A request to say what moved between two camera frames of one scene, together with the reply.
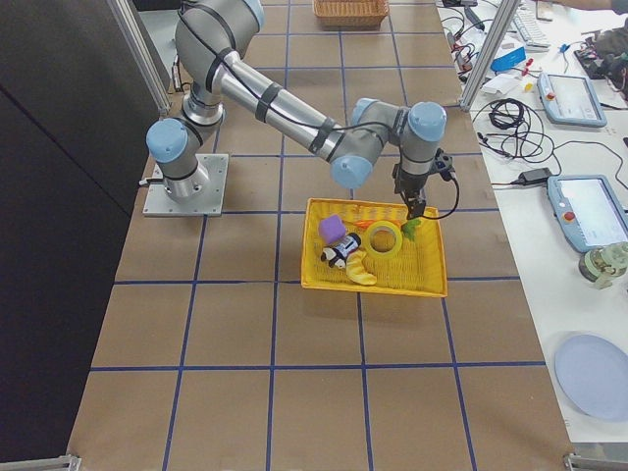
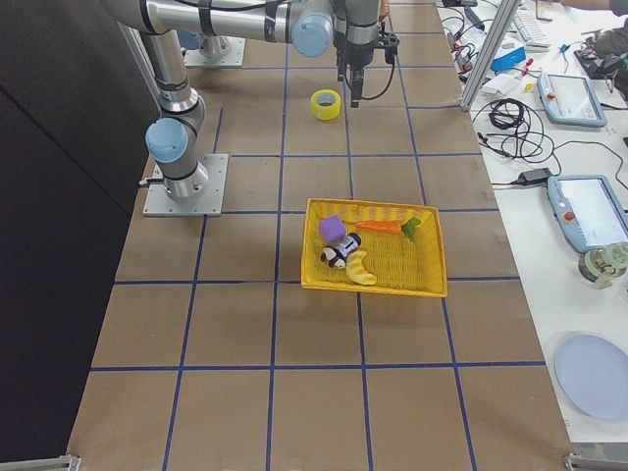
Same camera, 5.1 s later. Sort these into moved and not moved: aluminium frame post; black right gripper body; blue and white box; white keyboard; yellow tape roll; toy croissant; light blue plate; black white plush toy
Moved: black right gripper body; yellow tape roll
Not moved: light blue plate; blue and white box; aluminium frame post; black white plush toy; white keyboard; toy croissant
